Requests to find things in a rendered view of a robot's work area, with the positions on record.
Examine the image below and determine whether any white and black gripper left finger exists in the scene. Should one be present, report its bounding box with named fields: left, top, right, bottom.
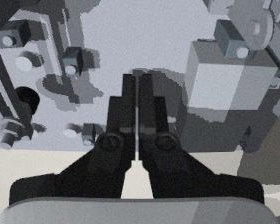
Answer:
left=9, top=74, right=136, bottom=206

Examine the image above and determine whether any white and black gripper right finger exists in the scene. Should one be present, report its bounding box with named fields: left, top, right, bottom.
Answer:
left=138, top=74, right=265, bottom=205

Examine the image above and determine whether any grey metal plate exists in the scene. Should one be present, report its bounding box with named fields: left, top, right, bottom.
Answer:
left=0, top=0, right=280, bottom=152

